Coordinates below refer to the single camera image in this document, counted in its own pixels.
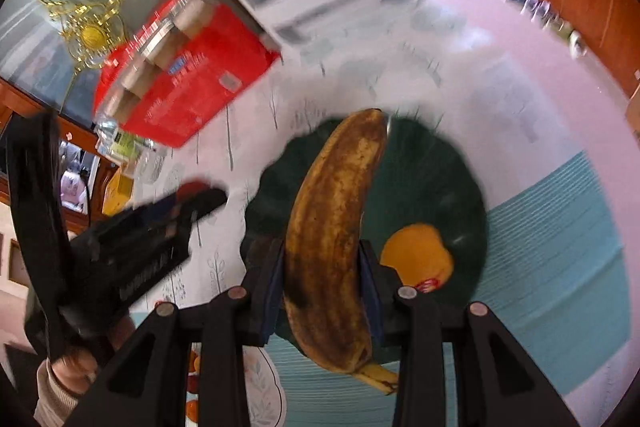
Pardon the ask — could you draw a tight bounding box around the spotted ripe banana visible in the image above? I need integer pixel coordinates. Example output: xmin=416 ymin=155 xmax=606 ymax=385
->
xmin=282 ymin=108 xmax=400 ymax=395

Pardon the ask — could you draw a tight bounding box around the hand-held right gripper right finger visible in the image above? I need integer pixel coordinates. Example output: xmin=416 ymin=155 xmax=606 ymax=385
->
xmin=357 ymin=239 xmax=568 ymax=427

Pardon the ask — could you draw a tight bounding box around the person's left forearm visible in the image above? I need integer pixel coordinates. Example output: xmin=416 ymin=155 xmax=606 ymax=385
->
xmin=32 ymin=359 xmax=86 ymax=427

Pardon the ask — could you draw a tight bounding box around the yellow-orange fruit with sticker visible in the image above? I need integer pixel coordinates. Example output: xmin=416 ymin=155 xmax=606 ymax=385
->
xmin=380 ymin=223 xmax=456 ymax=295

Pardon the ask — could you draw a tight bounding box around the white floral plate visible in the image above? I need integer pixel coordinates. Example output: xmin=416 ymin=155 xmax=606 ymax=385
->
xmin=185 ymin=342 xmax=286 ymax=427

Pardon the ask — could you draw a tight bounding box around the person's left hand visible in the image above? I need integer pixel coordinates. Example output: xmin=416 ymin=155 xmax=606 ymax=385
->
xmin=47 ymin=349 xmax=99 ymax=396

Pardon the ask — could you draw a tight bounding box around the tree print tablecloth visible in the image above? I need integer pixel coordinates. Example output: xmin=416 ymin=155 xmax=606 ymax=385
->
xmin=90 ymin=0 xmax=636 ymax=427

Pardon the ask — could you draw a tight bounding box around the dark green wavy plate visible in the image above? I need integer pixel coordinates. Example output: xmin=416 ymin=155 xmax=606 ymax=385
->
xmin=242 ymin=114 xmax=491 ymax=360

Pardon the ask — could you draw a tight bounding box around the yellow box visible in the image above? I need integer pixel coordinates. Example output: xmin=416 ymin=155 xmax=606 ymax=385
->
xmin=101 ymin=167 xmax=136 ymax=215

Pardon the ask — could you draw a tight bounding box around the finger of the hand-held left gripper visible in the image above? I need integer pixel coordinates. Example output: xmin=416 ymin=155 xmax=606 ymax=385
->
xmin=145 ymin=187 xmax=228 ymax=239

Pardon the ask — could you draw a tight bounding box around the orange tangerine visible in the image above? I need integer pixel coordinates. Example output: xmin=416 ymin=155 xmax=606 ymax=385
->
xmin=187 ymin=351 xmax=202 ymax=389

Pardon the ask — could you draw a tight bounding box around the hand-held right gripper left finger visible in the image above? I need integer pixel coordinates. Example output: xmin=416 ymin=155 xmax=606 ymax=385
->
xmin=62 ymin=237 xmax=287 ymax=427

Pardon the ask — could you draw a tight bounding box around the red cherry tomato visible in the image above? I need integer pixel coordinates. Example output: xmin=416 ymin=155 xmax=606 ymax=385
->
xmin=177 ymin=179 xmax=213 ymax=200

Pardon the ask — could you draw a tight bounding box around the clear bottle with green label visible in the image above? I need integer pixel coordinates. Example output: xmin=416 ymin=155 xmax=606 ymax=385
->
xmin=95 ymin=117 xmax=153 ymax=165

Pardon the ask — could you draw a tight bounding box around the glass door with gold ornament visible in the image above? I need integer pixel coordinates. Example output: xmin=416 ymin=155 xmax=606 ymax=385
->
xmin=0 ymin=0 xmax=201 ymax=128

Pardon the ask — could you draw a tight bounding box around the red package of paper cups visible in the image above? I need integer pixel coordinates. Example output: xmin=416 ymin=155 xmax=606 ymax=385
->
xmin=92 ymin=0 xmax=283 ymax=150

